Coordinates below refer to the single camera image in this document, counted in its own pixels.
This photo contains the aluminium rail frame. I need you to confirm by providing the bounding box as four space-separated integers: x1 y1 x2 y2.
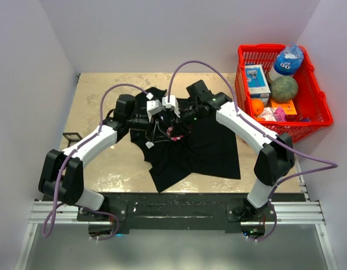
16 159 338 269

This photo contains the pink small package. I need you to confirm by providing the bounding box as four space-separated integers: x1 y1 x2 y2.
273 106 286 122

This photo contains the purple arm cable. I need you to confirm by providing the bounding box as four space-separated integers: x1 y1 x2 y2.
167 60 339 242
42 83 151 241

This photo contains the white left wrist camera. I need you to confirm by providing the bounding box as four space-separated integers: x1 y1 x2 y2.
146 93 162 121

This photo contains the green round melon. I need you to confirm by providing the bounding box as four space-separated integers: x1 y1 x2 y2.
271 76 299 103

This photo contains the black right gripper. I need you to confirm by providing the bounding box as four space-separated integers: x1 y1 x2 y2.
170 102 204 138

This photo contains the blue plastic bag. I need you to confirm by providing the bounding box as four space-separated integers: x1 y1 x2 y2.
267 43 304 83

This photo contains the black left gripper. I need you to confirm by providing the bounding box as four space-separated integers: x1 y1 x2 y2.
127 112 172 142

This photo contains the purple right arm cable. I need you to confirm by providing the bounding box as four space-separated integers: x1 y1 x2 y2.
167 60 339 242

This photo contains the pink flower brooch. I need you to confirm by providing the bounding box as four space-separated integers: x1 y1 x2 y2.
166 126 184 141

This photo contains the orange box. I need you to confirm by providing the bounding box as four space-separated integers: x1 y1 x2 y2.
268 98 297 115

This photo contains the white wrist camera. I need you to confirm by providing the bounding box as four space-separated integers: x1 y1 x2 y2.
146 93 162 121
162 95 180 118

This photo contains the red plastic basket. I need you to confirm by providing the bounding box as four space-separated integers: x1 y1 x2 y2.
235 44 334 143

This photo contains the blue white box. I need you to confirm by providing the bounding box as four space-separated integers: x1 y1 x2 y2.
245 64 271 106

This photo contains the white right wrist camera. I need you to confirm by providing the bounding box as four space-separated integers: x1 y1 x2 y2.
162 95 180 118

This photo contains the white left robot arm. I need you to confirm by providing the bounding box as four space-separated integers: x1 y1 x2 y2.
38 93 180 221

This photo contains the black wire cube frame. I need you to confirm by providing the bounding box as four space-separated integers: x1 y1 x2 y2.
62 132 82 142

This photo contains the orange fruit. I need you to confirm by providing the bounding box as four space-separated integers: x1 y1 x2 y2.
251 99 265 116

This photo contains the small white tag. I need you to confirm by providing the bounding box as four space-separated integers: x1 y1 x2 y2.
145 141 154 149

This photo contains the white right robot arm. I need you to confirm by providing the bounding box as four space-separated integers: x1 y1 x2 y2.
180 80 295 221

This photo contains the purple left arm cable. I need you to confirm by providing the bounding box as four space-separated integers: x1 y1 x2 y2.
42 83 151 241

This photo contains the black garment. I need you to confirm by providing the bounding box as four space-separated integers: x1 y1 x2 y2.
129 87 241 194

